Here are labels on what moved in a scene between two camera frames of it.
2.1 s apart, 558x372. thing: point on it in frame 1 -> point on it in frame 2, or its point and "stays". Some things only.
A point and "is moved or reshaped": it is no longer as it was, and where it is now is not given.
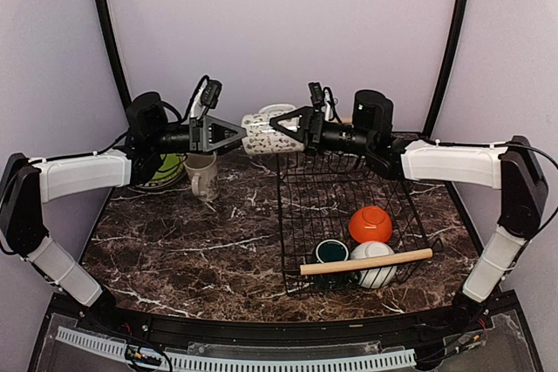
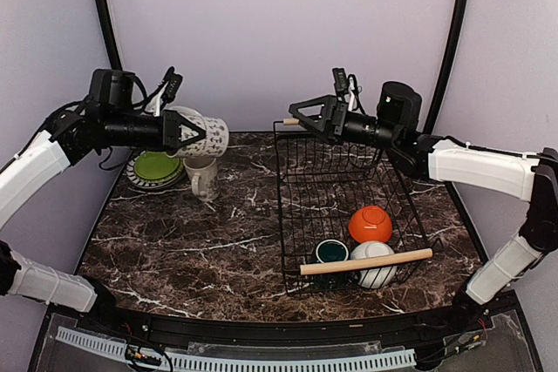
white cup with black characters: (263, 138) is moved or reshaped
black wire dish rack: (343, 226) stays
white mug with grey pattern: (204, 183) stays
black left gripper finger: (209, 120) -> (172, 120)
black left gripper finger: (241, 135) -> (172, 138)
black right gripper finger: (301, 133) -> (316, 125)
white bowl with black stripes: (374, 277) stays
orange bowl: (370, 225) stays
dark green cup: (331, 250) stays
